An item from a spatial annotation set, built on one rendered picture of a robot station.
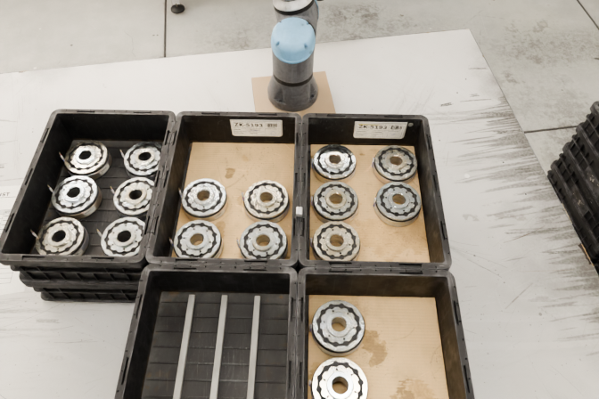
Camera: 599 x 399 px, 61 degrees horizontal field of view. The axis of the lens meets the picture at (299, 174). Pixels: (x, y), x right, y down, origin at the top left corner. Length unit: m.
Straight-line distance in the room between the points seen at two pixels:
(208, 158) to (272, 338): 0.48
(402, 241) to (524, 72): 1.89
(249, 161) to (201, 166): 0.12
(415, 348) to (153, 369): 0.51
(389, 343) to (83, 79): 1.23
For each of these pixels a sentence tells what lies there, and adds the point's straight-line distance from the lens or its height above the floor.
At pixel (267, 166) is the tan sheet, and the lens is 1.24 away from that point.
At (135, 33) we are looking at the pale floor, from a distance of 3.04.
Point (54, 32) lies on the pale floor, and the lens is 3.21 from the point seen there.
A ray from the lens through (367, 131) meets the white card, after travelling 1.24.
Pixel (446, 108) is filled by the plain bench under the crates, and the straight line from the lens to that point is 1.60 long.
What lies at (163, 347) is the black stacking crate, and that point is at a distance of 1.07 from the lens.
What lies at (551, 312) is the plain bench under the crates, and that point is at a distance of 1.33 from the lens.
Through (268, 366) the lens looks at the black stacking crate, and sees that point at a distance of 1.03.
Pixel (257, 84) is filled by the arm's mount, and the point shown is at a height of 0.73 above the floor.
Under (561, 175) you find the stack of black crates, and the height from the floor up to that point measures 0.27.
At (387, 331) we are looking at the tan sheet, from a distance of 1.06.
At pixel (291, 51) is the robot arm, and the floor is 0.94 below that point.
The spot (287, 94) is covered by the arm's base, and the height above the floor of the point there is 0.78.
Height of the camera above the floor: 1.83
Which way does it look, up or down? 55 degrees down
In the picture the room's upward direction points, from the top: straight up
